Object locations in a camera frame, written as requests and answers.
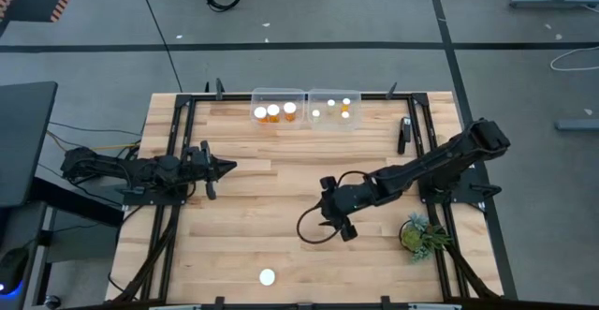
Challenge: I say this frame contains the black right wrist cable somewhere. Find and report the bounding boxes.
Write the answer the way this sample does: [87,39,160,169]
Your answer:
[296,170,371,245]

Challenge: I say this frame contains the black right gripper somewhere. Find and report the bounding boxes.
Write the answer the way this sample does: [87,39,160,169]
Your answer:
[319,175,376,244]

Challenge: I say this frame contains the yellow cable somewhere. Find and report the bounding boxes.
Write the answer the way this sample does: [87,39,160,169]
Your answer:
[45,129,141,155]

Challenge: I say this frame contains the artificial succulent plant in pot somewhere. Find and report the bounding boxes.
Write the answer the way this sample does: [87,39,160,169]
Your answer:
[398,212,453,265]

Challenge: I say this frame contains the black aluminium table frame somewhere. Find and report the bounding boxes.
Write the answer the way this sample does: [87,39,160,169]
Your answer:
[110,92,504,310]

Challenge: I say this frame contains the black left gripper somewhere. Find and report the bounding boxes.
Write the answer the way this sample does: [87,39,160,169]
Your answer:
[182,140,239,201]

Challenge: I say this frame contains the black computer mouse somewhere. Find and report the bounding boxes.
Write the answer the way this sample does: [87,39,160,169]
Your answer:
[0,246,30,297]

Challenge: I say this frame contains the small black oblong device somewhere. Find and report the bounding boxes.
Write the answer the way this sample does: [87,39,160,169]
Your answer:
[397,116,413,155]

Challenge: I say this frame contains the black desk foot bar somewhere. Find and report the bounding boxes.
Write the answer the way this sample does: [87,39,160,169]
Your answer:
[28,176,125,228]

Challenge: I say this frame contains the clear plastic bin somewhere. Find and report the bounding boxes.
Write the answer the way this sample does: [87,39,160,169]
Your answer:
[251,87,308,130]
[307,88,363,132]

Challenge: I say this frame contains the long black floor cable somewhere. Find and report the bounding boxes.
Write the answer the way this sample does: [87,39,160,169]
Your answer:
[135,0,183,94]

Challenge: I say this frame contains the black desk top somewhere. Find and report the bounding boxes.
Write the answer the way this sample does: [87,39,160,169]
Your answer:
[0,81,59,208]

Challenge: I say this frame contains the white floor cable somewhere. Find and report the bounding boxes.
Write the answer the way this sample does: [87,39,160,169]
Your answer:
[549,45,599,72]

